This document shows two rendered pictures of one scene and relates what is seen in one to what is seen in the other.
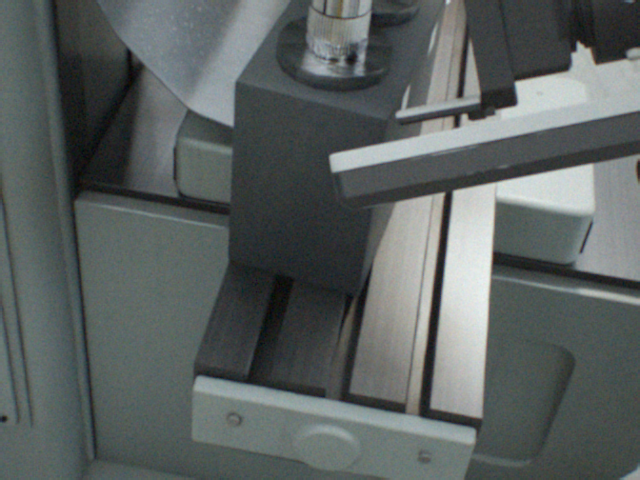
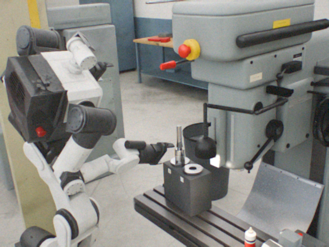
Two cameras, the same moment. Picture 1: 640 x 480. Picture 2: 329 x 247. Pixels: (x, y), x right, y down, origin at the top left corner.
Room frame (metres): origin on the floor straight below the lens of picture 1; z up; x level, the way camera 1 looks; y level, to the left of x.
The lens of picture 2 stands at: (1.78, -1.14, 1.96)
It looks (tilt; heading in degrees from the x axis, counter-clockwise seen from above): 21 degrees down; 136
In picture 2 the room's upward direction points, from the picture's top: 3 degrees counter-clockwise
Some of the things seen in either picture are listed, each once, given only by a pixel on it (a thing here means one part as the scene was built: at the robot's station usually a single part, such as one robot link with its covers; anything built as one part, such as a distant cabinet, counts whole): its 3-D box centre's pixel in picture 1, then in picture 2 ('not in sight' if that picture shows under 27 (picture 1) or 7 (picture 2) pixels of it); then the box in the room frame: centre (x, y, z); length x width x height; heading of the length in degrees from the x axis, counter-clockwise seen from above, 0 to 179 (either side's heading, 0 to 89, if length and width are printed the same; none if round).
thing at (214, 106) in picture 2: not in sight; (232, 109); (1.14, -0.24, 1.58); 0.17 x 0.01 x 0.01; 11
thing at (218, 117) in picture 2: not in sight; (218, 136); (1.05, -0.18, 1.45); 0.04 x 0.04 x 0.21; 85
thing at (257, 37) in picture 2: not in sight; (286, 31); (1.20, -0.05, 1.79); 0.45 x 0.04 x 0.04; 85
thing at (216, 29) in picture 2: not in sight; (244, 23); (1.06, -0.06, 1.81); 0.47 x 0.26 x 0.16; 85
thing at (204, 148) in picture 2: not in sight; (205, 146); (1.05, -0.26, 1.44); 0.07 x 0.07 x 0.06
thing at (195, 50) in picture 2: not in sight; (191, 49); (1.04, -0.30, 1.76); 0.06 x 0.02 x 0.06; 175
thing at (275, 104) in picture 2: not in sight; (271, 106); (1.22, -0.15, 1.58); 0.17 x 0.01 x 0.01; 88
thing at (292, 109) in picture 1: (340, 115); (186, 183); (0.73, 0.00, 1.06); 0.22 x 0.12 x 0.20; 168
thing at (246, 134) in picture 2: not in sight; (240, 121); (1.06, -0.07, 1.47); 0.21 x 0.19 x 0.32; 175
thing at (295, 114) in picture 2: not in sight; (271, 108); (1.07, 0.12, 1.47); 0.24 x 0.19 x 0.26; 175
